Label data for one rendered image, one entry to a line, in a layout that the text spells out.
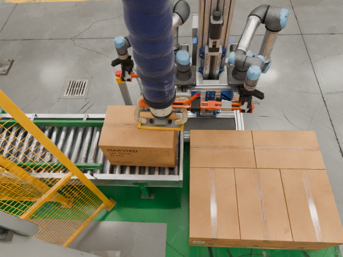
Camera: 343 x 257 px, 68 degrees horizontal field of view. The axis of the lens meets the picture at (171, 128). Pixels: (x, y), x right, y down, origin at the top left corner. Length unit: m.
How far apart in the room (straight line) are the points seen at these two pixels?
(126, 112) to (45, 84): 2.15
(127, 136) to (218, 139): 0.90
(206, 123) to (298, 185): 1.16
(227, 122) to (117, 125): 1.37
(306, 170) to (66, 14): 4.54
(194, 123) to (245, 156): 0.80
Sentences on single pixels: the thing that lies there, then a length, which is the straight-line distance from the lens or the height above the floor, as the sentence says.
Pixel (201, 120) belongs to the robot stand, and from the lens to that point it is 2.98.
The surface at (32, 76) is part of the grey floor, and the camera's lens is 4.37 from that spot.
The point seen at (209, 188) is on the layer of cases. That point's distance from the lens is 2.28.
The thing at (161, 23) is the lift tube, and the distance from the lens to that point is 1.25.
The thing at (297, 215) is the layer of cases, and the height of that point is 0.54.
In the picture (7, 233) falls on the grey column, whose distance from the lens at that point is 1.30.
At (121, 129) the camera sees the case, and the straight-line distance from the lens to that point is 2.12.
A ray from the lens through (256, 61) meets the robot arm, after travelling 1.66.
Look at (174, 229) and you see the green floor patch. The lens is 2.74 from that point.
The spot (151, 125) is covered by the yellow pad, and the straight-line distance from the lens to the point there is 1.86.
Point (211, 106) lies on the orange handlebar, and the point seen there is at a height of 1.26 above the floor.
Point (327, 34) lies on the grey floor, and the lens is 4.79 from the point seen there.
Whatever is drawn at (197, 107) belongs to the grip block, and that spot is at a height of 1.27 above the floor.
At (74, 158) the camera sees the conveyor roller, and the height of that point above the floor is 0.55.
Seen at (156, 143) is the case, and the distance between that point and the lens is 2.00.
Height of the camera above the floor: 2.71
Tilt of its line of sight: 59 degrees down
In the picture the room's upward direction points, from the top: 6 degrees counter-clockwise
